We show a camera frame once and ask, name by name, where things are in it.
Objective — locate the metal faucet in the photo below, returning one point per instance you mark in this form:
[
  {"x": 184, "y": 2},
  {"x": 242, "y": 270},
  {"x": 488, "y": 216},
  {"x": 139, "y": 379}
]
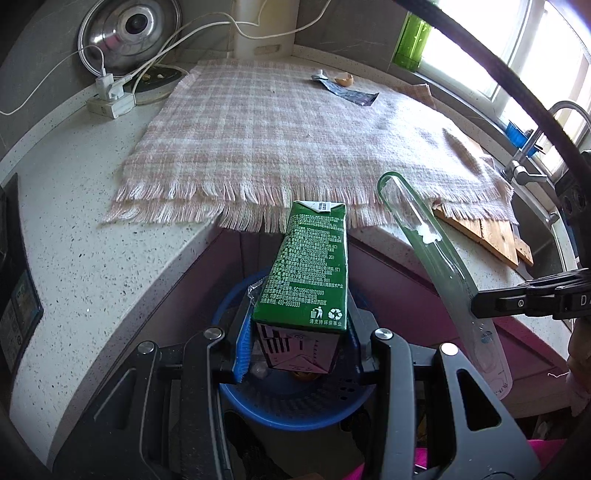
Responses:
[{"x": 521, "y": 170}]

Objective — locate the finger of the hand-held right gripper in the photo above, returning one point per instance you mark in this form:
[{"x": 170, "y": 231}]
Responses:
[{"x": 517, "y": 302}]

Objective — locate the metal sink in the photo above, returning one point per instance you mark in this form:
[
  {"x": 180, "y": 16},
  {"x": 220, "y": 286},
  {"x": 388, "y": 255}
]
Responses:
[{"x": 549, "y": 244}]

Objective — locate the wooden cutting board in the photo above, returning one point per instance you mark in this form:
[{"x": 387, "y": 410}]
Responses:
[{"x": 494, "y": 235}]

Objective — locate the white power strip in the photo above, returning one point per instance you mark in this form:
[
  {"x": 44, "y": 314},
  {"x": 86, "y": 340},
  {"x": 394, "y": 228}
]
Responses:
[{"x": 111, "y": 107}]

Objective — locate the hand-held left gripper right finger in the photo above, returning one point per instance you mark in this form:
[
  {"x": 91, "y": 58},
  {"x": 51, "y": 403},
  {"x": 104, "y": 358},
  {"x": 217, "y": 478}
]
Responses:
[{"x": 364, "y": 355}]

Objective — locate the black countertop appliance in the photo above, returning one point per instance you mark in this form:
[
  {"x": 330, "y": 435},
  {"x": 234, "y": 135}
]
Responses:
[{"x": 18, "y": 300}]

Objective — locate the blue plastic container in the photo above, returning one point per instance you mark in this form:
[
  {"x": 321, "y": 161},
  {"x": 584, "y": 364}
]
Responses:
[{"x": 519, "y": 134}]

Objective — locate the white charger plug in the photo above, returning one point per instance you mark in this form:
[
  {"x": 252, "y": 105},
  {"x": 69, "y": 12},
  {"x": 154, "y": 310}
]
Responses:
[{"x": 108, "y": 86}]

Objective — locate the green drink carton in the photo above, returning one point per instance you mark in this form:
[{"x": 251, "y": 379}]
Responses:
[{"x": 309, "y": 267}]

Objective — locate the metal pot lid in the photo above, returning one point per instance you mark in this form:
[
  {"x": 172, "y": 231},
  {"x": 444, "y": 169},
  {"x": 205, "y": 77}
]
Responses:
[{"x": 134, "y": 23}]

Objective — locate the person's pink jacket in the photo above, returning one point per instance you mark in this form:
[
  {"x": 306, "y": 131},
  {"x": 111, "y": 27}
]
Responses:
[{"x": 554, "y": 459}]

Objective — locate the green plastic bottle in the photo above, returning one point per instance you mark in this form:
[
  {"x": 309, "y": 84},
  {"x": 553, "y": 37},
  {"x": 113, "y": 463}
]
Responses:
[{"x": 411, "y": 41}]

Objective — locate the round dark plate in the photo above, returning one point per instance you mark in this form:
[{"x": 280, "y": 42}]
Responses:
[{"x": 161, "y": 81}]

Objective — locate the pink plaid fringed cloth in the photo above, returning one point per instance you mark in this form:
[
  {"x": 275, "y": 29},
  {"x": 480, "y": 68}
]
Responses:
[{"x": 277, "y": 129}]

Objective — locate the blue plastic basket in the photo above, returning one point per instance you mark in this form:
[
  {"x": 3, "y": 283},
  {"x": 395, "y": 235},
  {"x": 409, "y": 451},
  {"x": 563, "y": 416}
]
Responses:
[{"x": 295, "y": 406}]

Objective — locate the dark foil wrapper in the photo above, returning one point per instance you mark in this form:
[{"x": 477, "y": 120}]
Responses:
[{"x": 351, "y": 94}]

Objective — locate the person's right hand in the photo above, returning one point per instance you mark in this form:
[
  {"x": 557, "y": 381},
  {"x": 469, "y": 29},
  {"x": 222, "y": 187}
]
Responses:
[{"x": 581, "y": 350}]

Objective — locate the white framed window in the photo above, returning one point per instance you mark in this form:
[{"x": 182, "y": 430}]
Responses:
[{"x": 461, "y": 46}]

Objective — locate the white plastic appliance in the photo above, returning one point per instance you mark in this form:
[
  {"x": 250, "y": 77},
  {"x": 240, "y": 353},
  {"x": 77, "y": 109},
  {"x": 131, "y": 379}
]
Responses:
[{"x": 265, "y": 27}]

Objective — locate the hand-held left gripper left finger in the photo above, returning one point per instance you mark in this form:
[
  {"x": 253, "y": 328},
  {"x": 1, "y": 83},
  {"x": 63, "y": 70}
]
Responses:
[{"x": 241, "y": 350}]

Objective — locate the eggshell piece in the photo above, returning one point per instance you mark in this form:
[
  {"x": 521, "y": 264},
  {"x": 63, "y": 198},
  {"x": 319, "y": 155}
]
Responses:
[{"x": 344, "y": 81}]

